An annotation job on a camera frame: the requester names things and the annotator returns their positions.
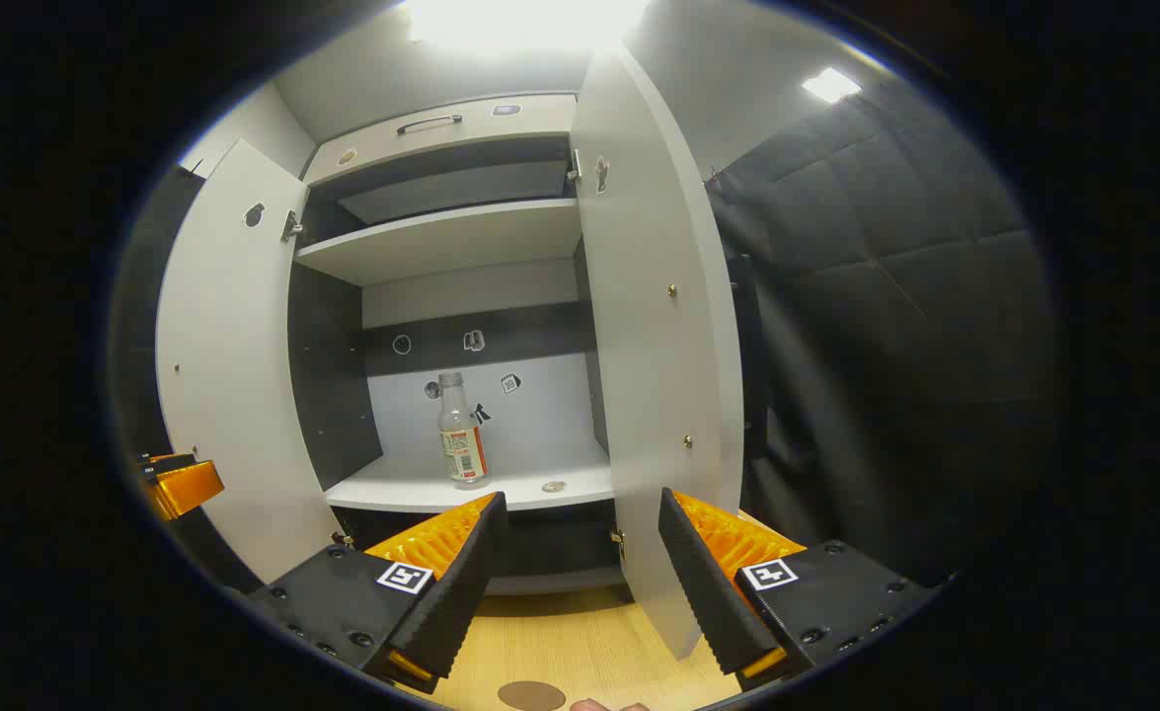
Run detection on white cabinet shelf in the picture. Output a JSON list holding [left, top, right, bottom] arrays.
[[293, 197, 582, 288], [323, 439, 616, 514]]

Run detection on small ceiling light panel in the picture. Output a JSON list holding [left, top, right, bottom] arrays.
[[801, 66, 863, 105]]

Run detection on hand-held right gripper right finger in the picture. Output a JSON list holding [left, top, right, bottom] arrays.
[[657, 487, 941, 692]]

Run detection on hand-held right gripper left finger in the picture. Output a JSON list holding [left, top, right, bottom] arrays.
[[242, 491, 509, 694]]

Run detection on clear plastic bottle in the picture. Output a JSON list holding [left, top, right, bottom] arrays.
[[438, 371, 490, 491]]

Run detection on white cabinet door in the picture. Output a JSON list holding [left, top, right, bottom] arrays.
[[570, 44, 746, 661], [155, 138, 344, 586]]

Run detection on black right door handle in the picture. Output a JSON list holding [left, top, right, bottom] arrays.
[[728, 255, 770, 461]]

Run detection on brown round coaster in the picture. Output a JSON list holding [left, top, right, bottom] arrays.
[[498, 680, 568, 711]]

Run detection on white cabinet drawer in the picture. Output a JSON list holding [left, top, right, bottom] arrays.
[[303, 93, 579, 187]]

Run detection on black backdrop cloth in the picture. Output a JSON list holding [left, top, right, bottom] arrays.
[[111, 74, 1062, 593]]

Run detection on large ceiling light panel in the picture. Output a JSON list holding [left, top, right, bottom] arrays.
[[402, 0, 652, 50]]

